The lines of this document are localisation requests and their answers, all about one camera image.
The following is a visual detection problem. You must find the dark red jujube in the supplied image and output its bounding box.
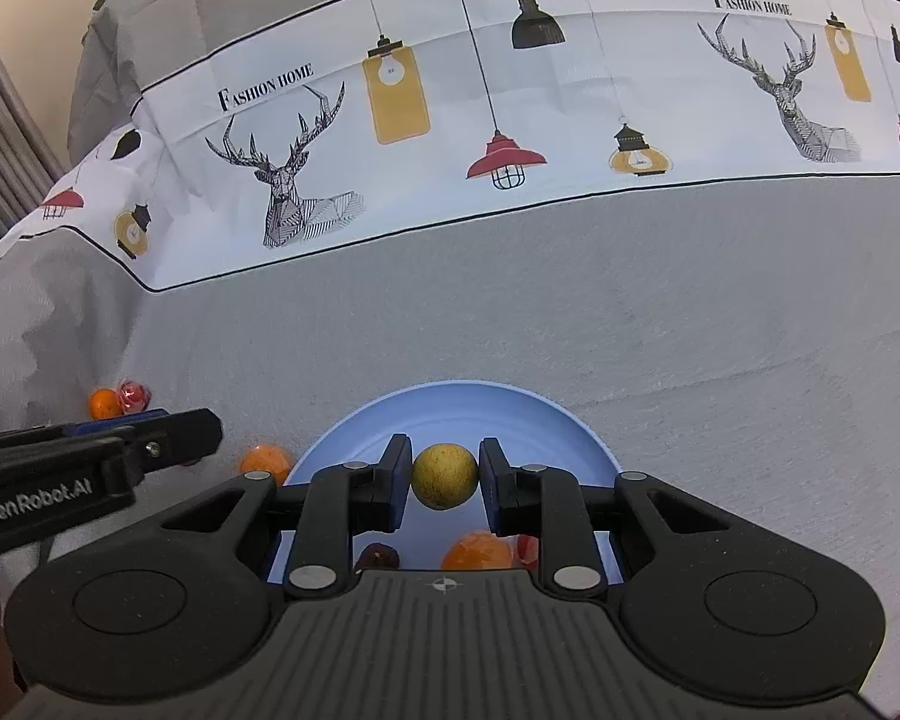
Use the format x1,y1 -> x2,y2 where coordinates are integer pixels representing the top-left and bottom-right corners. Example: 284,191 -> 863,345
354,542 -> 400,571

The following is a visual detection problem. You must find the grey pleated curtain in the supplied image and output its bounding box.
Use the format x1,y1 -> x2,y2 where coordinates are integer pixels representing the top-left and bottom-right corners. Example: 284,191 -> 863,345
0,0 -> 70,260

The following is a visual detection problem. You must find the yellow-green longan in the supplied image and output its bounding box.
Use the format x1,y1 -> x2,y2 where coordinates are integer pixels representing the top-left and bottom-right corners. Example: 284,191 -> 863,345
411,444 -> 479,511

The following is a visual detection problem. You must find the plastic-wrapped orange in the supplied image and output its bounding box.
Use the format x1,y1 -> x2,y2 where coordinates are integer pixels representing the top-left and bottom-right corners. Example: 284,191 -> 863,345
238,445 -> 295,487
441,530 -> 515,571

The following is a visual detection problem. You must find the blue round plate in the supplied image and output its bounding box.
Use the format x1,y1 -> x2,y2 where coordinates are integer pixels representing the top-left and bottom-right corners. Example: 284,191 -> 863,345
268,379 -> 620,586

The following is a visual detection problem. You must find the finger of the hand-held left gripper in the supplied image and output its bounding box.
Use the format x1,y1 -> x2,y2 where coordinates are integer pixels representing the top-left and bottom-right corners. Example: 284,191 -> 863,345
124,409 -> 224,473
0,409 -> 172,455

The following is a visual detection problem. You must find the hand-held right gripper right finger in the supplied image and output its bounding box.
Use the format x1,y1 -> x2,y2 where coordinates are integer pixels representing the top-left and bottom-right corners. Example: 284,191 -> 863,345
478,435 -> 743,599

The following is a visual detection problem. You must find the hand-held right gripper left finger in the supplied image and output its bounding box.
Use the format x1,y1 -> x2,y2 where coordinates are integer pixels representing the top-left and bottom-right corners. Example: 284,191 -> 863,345
150,433 -> 411,599

